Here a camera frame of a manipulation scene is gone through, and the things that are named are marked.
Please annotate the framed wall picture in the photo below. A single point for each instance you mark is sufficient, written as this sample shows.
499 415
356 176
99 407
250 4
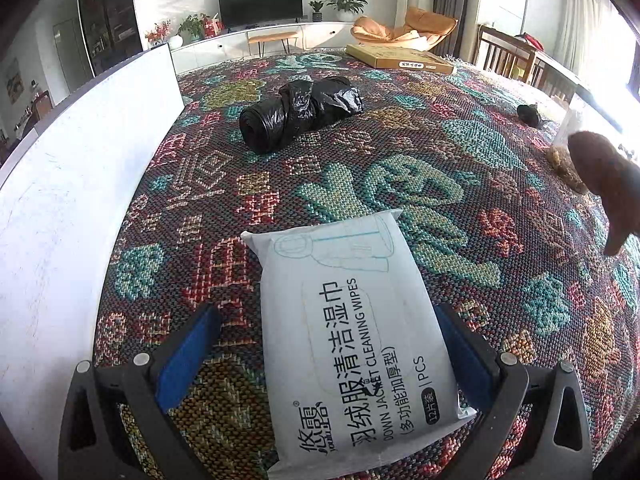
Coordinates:
15 82

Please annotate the white sheer curtain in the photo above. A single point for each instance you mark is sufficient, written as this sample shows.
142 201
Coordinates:
587 10

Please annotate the white board panel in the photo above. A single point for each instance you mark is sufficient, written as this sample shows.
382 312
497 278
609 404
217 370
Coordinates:
60 185

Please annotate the brown knitted scarf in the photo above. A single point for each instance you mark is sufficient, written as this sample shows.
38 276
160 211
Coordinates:
610 175

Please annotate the small black object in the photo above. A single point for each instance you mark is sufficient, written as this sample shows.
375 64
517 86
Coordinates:
529 114

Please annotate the red gift bag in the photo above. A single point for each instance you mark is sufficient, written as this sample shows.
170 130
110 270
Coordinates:
212 27

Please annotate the wooden stool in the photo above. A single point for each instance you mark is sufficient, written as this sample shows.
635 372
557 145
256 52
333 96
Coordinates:
270 36

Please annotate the bushy green potted plant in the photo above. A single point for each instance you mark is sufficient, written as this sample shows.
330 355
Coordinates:
192 27

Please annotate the large green potted plant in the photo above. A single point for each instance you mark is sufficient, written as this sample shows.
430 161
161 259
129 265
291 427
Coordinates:
346 2

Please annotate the wooden slatted chair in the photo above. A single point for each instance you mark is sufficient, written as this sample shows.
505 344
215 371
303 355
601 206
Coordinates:
555 80
500 52

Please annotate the translucent plastic container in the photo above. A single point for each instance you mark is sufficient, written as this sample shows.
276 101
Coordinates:
570 127

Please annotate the red flowers in white vase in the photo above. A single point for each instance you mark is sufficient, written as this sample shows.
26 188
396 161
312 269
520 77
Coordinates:
164 35

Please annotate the colourful woven patterned blanket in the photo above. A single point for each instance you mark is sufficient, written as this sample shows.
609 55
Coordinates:
450 200

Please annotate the small green potted plant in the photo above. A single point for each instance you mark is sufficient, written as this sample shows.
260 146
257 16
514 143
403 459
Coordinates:
316 9

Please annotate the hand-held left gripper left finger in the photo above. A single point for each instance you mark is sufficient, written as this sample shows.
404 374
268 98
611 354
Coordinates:
187 355

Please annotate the white standing air conditioner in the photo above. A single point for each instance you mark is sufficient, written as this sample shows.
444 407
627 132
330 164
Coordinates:
500 10

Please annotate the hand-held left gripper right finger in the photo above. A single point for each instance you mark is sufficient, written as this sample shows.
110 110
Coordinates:
472 360

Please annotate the dark glass cabinet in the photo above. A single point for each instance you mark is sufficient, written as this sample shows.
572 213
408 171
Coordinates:
110 20

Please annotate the red cloth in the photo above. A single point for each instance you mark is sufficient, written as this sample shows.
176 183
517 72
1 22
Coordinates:
529 41

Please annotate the white wet wipes pack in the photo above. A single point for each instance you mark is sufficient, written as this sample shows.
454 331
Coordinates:
345 335

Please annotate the orange lounge chair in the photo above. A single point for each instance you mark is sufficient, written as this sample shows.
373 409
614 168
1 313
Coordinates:
430 22

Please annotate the black garbage bag roll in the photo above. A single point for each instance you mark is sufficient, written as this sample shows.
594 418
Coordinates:
295 110

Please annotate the black television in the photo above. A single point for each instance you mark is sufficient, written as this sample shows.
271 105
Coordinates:
260 2

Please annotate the flat cardboard box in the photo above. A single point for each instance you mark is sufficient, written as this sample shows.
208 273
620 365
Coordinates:
400 57

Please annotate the white television cabinet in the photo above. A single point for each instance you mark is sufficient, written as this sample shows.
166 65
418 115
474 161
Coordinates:
320 35

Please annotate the grey curtain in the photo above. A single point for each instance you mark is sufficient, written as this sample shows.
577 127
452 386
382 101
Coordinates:
450 0

